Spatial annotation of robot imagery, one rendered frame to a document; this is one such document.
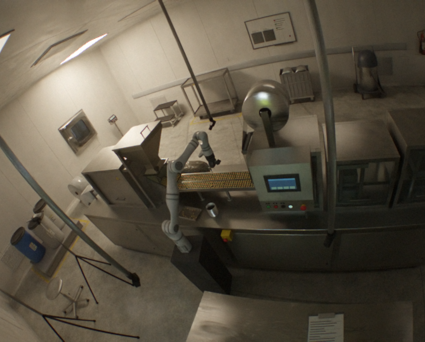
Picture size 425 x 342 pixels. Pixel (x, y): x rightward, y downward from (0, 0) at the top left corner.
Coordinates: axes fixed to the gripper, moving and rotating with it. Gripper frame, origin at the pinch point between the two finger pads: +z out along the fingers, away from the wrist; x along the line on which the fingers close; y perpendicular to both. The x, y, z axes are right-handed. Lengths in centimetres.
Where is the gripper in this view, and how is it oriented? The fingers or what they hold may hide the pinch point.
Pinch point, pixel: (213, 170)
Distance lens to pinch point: 194.0
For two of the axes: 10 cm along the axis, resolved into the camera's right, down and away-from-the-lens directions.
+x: 3.0, -6.8, 6.8
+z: 3.4, 7.4, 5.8
